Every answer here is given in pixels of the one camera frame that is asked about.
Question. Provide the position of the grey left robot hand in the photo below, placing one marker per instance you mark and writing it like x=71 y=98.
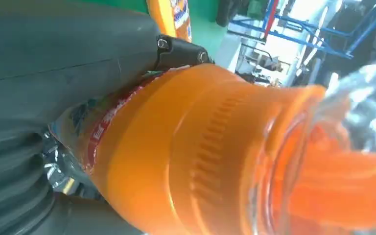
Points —
x=61 y=48

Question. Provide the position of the orange drink bottle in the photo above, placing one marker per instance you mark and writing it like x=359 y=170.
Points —
x=165 y=16
x=162 y=146

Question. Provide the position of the green table mat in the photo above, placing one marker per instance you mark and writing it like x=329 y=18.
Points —
x=204 y=26

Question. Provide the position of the blue metal frame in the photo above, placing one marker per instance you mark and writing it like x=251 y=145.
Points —
x=337 y=53

